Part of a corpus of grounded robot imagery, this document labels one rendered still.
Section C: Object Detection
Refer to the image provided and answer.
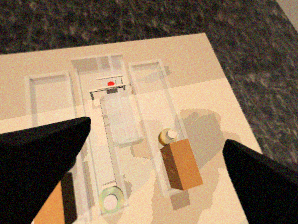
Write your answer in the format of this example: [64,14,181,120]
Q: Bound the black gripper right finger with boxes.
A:
[222,139,298,224]

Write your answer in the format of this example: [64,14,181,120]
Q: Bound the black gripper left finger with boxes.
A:
[0,116,91,224]

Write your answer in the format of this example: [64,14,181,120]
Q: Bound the orange rectangular block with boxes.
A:
[34,172,78,224]
[160,139,203,191]

